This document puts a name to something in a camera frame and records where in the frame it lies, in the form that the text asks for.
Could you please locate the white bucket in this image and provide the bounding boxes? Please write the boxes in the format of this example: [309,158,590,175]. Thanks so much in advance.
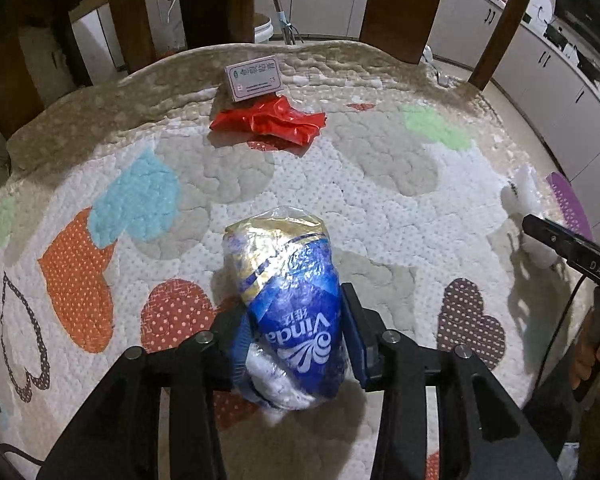
[252,11,274,44]

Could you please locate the white plastic bag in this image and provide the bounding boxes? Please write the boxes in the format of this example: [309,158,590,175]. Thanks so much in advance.
[500,165,562,269]

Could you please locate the dark wooden chair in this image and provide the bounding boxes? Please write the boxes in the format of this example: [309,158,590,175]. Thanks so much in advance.
[0,0,546,142]

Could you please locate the black stove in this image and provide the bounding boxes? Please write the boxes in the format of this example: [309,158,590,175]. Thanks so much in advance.
[542,0,600,86]

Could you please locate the black cable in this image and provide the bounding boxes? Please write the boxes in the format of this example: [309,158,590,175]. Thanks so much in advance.
[534,277,588,398]

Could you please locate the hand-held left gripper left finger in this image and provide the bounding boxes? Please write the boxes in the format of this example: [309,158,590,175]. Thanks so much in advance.
[36,310,253,480]

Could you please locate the purple plastic basket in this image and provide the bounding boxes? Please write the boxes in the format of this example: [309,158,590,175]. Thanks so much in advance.
[547,171,594,247]

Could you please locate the heart-print quilted blanket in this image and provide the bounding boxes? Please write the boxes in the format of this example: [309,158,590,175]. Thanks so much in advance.
[0,40,597,480]

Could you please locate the white kitchen cabinets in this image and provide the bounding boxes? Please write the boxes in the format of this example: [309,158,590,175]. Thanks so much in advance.
[427,0,600,241]

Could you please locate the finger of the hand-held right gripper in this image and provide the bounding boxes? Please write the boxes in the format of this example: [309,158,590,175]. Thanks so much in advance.
[522,213,600,291]

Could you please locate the person's right hand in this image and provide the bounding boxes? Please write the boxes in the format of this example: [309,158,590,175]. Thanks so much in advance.
[569,340,600,403]

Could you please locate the pink white small box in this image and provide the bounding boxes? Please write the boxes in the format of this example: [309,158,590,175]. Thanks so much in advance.
[225,54,284,104]

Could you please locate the metal mop pole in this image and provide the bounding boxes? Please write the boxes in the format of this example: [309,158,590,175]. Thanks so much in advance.
[264,0,307,46]

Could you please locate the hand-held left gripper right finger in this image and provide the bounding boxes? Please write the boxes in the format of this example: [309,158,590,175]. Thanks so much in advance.
[340,282,563,480]

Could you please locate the red plastic bag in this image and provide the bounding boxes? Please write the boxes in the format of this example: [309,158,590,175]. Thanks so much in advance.
[209,97,327,147]

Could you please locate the blue tissue packet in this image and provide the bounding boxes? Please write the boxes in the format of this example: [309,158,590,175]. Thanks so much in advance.
[222,207,354,414]

